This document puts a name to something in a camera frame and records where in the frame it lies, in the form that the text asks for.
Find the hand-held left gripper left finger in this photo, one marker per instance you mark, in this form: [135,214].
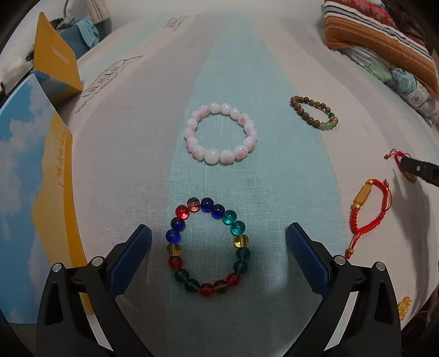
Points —
[132,254]

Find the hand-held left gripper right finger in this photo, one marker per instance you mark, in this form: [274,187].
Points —
[303,254]

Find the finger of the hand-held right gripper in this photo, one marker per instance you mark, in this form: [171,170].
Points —
[423,170]

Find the sky print cardboard box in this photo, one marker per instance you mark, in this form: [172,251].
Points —
[20,137]

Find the floral blanket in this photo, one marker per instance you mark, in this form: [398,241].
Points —
[404,82]

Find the striped orange pillow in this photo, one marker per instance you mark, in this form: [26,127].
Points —
[377,37]

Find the dark cloth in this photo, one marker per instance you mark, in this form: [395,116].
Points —
[411,20]

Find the blue suitcase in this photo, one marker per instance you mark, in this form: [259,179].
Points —
[73,41]

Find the teal cloth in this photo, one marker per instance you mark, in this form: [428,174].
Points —
[87,31]

